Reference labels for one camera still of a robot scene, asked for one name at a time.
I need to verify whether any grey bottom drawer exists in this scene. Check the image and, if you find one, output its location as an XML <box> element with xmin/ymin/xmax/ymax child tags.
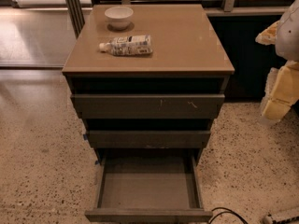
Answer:
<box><xmin>85</xmin><ymin>153</ymin><xmax>212</xmax><ymax>224</ymax></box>

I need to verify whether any grey drawer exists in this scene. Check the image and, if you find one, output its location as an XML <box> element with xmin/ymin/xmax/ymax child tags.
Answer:
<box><xmin>85</xmin><ymin>153</ymin><xmax>212</xmax><ymax>224</ymax></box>
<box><xmin>86</xmin><ymin>131</ymin><xmax>211</xmax><ymax>148</ymax></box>
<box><xmin>71</xmin><ymin>94</ymin><xmax>224</xmax><ymax>119</ymax></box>

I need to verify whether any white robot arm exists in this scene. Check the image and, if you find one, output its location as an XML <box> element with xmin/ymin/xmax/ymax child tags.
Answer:
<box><xmin>255</xmin><ymin>0</ymin><xmax>299</xmax><ymax>126</ymax></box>

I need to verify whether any grey drawer cabinet tan top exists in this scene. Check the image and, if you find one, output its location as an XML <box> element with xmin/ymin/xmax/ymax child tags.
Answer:
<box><xmin>61</xmin><ymin>4</ymin><xmax>235</xmax><ymax>166</ymax></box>

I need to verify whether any grey middle drawer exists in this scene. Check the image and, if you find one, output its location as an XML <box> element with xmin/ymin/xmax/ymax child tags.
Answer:
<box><xmin>86</xmin><ymin>131</ymin><xmax>211</xmax><ymax>148</ymax></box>

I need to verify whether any grey top drawer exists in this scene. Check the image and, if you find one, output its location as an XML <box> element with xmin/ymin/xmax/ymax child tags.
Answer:
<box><xmin>71</xmin><ymin>94</ymin><xmax>224</xmax><ymax>119</ymax></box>

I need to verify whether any grey power strip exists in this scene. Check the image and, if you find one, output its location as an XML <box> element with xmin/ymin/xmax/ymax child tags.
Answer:
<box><xmin>263</xmin><ymin>207</ymin><xmax>299</xmax><ymax>224</ymax></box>

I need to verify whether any lying plastic bottle white label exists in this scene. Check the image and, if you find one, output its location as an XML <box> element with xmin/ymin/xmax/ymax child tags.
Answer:
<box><xmin>99</xmin><ymin>35</ymin><xmax>152</xmax><ymax>56</ymax></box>

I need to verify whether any white ceramic bowl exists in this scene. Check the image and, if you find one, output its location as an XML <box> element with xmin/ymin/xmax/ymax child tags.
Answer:
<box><xmin>105</xmin><ymin>7</ymin><xmax>134</xmax><ymax>30</ymax></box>

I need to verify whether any blue tape piece upper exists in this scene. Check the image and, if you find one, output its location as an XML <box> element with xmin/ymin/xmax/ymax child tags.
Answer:
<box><xmin>82</xmin><ymin>133</ymin><xmax>88</xmax><ymax>140</ymax></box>

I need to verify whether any black cable on floor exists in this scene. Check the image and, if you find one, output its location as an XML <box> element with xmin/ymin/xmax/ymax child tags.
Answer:
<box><xmin>207</xmin><ymin>206</ymin><xmax>249</xmax><ymax>224</ymax></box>

